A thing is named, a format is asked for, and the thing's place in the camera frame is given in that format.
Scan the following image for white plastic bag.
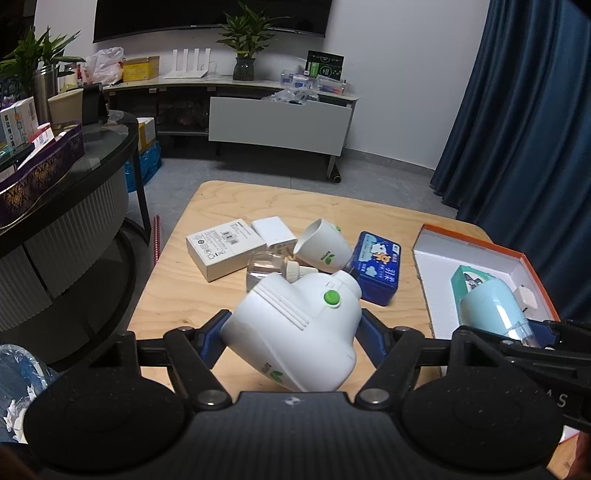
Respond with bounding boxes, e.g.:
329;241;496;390
85;46;125;86

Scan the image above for white labelled box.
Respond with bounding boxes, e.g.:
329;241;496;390
185;218;269;282

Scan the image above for white mosquito repellent heater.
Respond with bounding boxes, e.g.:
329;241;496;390
219;270;363;392

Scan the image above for leafy green plant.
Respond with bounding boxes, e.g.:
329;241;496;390
0;25;86;93

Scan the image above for yellow box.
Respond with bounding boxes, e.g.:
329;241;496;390
121;55;161;83

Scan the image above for orange-edged white box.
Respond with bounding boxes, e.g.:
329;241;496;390
412;224;561;365

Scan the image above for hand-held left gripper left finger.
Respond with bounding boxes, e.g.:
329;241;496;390
115;309;232;412

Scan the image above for steel thermos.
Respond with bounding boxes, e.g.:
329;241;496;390
32;65;60;124

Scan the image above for potted plant in dark vase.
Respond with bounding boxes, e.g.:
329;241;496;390
217;11;287;82

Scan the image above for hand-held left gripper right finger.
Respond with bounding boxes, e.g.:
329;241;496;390
355;308;467;412

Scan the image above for black stand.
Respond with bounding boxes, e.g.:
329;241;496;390
81;83;109;125

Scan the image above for cardboard box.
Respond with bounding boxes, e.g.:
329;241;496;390
136;117;158;148

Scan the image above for blue tin box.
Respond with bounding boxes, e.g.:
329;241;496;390
352;231;402;306

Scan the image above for white cup with green logo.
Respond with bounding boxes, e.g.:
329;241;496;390
294;218;355;273

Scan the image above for teal printed carton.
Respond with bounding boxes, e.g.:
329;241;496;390
450;264;497;305

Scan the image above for clear plastic bags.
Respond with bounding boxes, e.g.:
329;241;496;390
262;89;319;104

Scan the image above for light blue bottle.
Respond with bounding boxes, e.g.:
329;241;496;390
459;277;541;347

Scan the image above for round black table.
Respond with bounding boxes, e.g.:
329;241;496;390
0;111;153;365

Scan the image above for blue plastic bag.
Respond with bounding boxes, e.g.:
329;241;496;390
124;141;162;192

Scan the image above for white bottles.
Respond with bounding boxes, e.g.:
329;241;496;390
58;65;88;90

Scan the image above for small white square part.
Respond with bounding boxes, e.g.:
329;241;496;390
515;285;539;311

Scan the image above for black and green box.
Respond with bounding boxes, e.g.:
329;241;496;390
305;50;345;80

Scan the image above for clear liquid bottle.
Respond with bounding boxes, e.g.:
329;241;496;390
246;250;303;292

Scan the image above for clear plastic boxes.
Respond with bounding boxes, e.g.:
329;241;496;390
280;69;349;95

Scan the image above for white router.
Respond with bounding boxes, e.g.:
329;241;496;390
163;47;212;79

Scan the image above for dark blue curtain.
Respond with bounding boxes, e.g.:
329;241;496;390
431;0;591;324

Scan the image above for purple patterned tin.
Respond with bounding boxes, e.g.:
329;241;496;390
0;121;86;227

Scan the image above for crumpled blue-white plastic bag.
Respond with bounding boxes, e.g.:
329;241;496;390
0;342;61;444

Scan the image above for television stand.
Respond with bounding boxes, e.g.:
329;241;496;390
102;74;362;182

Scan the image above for white medicine box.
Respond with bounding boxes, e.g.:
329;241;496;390
0;97;38;148

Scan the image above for black television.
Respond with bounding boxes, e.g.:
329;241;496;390
92;0;334;44

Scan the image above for white charger adapter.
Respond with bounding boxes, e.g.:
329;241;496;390
250;216;297;252

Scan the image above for red patterned stick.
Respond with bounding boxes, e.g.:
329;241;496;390
152;213;164;265

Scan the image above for cream cup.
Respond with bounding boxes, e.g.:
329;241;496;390
47;88;85;125

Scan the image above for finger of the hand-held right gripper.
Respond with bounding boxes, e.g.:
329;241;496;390
529;318;591;344
462;325;571;371

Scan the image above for white drawer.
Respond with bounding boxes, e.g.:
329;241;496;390
209;96;355;158

